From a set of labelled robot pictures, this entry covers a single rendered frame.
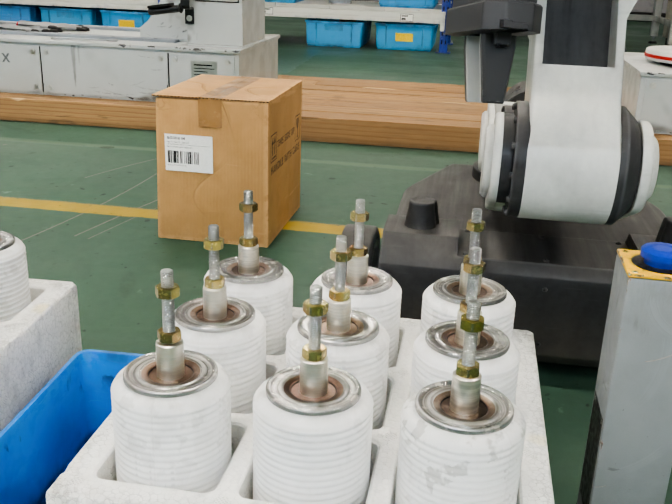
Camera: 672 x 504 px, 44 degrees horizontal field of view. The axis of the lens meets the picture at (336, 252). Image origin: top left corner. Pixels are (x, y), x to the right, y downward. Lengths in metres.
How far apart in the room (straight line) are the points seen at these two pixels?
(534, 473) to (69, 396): 0.55
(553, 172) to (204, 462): 0.52
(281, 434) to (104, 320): 0.80
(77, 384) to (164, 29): 2.10
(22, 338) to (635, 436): 0.64
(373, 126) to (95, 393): 1.73
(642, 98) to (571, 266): 1.60
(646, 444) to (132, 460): 0.48
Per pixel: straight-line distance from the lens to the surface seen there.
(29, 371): 0.99
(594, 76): 1.03
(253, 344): 0.77
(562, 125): 0.99
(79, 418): 1.05
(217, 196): 1.69
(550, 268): 1.15
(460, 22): 0.78
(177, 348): 0.67
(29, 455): 0.95
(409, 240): 1.15
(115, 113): 2.85
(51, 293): 1.05
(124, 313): 1.42
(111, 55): 2.90
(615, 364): 0.82
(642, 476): 0.89
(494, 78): 0.76
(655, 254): 0.80
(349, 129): 2.63
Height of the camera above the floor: 0.58
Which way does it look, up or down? 20 degrees down
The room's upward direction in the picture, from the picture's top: 2 degrees clockwise
